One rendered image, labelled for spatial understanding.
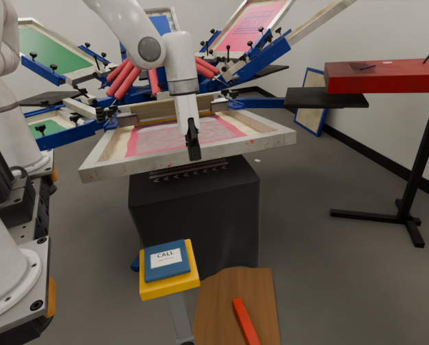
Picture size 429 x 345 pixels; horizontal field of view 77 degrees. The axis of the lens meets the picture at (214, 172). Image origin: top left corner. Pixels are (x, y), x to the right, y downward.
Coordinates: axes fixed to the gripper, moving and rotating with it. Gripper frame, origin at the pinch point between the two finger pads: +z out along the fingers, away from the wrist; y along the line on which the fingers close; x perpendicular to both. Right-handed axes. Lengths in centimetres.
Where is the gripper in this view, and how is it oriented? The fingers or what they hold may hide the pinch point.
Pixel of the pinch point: (193, 150)
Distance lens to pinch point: 73.3
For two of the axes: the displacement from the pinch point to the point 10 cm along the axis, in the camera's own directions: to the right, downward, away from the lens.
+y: 2.2, 3.4, -9.1
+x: 9.7, -1.9, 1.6
